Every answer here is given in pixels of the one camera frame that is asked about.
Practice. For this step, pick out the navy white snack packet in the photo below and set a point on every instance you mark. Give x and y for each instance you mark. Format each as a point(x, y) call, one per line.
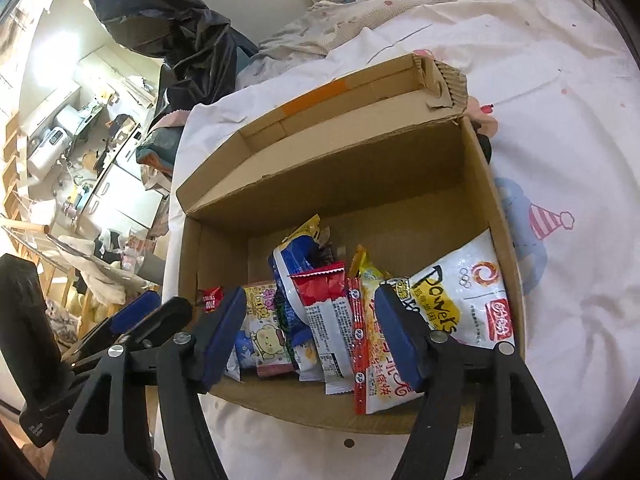
point(307, 360)

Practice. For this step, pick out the white kitchen cabinet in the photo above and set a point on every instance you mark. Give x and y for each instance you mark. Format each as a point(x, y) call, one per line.
point(125, 195)

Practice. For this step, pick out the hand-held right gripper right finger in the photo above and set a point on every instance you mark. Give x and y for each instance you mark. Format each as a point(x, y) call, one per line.
point(398, 341)

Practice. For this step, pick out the blue starry snack packet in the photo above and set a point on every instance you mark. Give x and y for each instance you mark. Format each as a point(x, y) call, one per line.
point(234, 360)

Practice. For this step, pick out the white black-lettered snack packet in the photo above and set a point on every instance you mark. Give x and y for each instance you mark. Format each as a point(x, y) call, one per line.
point(465, 305)

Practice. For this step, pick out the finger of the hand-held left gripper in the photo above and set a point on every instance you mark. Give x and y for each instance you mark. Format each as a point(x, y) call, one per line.
point(165, 317)
point(137, 310)

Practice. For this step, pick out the white printed bed sheet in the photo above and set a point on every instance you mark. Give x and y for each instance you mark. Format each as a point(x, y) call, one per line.
point(550, 135)

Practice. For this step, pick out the pink-edged cartoon snack packet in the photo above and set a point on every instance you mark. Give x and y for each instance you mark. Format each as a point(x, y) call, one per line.
point(265, 340)

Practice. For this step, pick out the white towel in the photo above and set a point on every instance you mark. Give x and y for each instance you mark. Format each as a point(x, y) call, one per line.
point(105, 270)

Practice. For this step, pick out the cardboard box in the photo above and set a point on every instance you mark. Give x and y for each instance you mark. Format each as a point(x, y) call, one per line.
point(350, 170)

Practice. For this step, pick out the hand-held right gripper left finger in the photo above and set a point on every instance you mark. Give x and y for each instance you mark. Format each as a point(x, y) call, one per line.
point(225, 340)

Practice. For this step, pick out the white kitchen appliance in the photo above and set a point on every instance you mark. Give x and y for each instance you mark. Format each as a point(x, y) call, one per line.
point(50, 145)

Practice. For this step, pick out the orange red white snack packet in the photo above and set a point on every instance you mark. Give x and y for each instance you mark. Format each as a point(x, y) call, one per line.
point(375, 360)

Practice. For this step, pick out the clear brown candy packet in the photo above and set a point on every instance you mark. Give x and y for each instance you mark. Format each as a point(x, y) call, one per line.
point(331, 250)

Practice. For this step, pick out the blue white snack packet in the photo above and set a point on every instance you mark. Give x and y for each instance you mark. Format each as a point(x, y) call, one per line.
point(285, 270)

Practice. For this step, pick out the black plastic bag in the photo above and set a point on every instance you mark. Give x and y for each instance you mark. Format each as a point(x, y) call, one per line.
point(190, 35)

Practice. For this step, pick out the floral quilt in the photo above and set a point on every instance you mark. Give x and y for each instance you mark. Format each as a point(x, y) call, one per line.
point(350, 10)

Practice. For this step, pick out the brown red snack packet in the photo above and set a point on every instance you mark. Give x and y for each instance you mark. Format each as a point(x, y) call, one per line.
point(212, 297)

